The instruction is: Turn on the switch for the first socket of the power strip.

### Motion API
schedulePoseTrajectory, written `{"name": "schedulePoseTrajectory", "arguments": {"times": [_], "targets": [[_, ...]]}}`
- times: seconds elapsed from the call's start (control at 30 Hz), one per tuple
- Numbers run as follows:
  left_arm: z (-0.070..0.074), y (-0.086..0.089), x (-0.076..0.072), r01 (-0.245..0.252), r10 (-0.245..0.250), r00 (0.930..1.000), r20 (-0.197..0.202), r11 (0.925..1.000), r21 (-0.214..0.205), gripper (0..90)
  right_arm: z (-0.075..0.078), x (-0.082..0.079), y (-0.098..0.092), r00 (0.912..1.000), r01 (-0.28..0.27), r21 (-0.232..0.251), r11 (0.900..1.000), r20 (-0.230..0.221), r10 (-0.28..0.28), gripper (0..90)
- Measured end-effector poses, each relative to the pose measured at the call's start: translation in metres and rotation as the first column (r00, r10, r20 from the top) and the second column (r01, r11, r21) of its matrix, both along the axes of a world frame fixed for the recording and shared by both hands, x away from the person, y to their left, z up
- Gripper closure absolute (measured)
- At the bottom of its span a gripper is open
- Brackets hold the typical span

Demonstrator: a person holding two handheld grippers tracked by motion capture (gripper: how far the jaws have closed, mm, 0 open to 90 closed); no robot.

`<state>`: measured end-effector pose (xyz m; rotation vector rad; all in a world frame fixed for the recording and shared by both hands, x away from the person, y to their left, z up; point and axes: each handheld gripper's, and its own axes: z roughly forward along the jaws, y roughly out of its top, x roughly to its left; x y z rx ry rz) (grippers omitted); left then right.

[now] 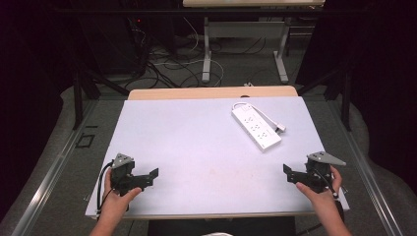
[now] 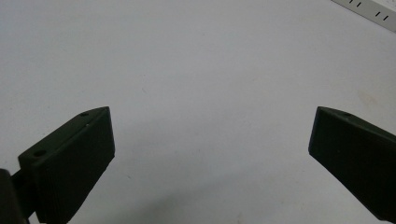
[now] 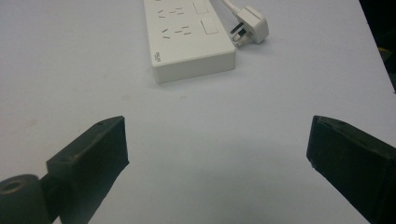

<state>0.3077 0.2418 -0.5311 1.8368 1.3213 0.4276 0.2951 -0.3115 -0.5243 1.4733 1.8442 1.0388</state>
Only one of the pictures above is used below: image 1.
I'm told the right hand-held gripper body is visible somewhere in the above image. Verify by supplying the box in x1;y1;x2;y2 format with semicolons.
304;150;347;195

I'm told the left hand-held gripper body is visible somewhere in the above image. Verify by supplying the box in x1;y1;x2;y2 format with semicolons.
109;152;146;198

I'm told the person's right hand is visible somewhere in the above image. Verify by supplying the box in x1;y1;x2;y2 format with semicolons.
295;165;344;210

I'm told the person's left hand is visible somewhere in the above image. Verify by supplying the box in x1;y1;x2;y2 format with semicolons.
103;169;143;215

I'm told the white table mat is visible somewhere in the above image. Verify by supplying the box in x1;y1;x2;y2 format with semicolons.
85;95;351;220

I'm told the white power strip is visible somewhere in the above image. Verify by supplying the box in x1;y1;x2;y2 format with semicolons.
230;106;283;153

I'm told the black metal stand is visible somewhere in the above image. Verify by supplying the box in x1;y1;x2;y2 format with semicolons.
71;63;131;131
295;60;354;133

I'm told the person's dark clothing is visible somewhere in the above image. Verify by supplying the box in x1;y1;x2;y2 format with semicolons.
147;216;297;236

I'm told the light wooden table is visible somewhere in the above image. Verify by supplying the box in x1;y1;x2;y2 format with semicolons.
127;85;299;101

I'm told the black computer tower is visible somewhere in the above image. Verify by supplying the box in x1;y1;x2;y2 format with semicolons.
92;14;147;76

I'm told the white metal desk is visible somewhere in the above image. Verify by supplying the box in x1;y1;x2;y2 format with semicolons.
182;0;327;85

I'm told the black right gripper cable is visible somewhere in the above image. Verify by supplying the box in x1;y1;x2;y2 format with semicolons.
314;168;340;201

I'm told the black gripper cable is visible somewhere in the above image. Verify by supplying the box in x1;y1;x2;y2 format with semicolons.
314;168;340;201
95;160;115;215

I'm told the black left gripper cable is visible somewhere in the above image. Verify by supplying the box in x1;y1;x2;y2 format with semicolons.
95;160;115;215

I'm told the aluminium floor rail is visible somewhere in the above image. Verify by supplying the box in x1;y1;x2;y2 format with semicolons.
327;97;405;236
10;98;100;236

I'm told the white power strip cable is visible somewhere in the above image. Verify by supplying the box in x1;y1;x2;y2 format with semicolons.
232;101;287;134

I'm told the bundle of black floor cables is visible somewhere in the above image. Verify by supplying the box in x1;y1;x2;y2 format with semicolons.
124;18;268;89

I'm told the white floor cable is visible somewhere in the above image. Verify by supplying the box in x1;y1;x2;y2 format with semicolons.
152;16;226;89

